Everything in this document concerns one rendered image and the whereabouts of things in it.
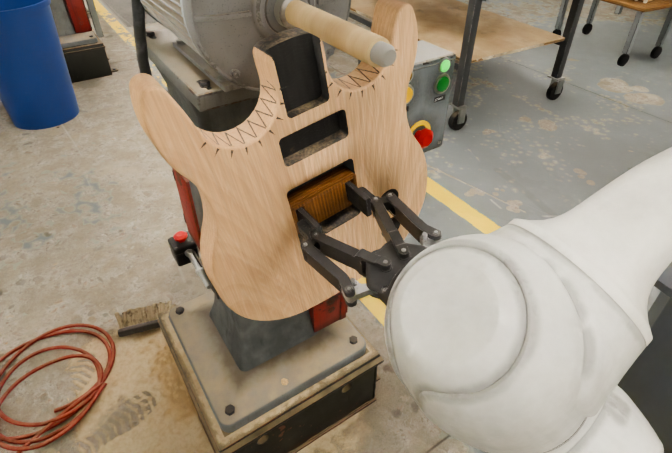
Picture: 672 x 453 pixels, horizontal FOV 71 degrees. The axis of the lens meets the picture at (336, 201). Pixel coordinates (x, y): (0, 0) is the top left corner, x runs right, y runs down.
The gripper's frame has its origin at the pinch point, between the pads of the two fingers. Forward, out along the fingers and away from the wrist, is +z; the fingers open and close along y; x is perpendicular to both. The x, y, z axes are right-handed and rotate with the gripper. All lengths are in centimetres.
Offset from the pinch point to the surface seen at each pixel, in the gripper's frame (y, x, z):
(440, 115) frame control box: 36.4, -10.7, 17.5
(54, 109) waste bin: -38, -86, 281
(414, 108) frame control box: 29.8, -6.2, 17.5
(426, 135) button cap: 30.3, -11.2, 14.8
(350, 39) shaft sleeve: 7.0, 19.9, 0.6
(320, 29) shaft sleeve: 6.8, 19.5, 6.6
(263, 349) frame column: -11, -69, 34
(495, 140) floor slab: 173, -134, 114
